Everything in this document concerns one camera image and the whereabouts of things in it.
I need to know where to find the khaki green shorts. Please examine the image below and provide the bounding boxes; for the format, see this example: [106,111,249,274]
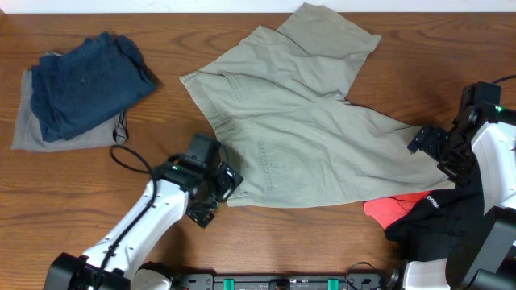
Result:
[181,4,452,208]

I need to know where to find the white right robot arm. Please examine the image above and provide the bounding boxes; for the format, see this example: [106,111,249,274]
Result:
[401,101,515,289]

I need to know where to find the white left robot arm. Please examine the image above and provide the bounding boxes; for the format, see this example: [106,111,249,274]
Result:
[44,161,243,290]

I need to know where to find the black garment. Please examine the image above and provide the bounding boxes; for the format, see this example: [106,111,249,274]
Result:
[385,177,484,262]

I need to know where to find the red garment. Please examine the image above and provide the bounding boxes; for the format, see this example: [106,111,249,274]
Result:
[363,191,431,230]

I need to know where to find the folded grey garment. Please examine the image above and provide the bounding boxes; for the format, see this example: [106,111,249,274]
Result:
[12,52,128,152]

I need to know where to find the folded navy blue shorts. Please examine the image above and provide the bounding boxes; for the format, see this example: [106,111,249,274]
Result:
[30,31,156,143]

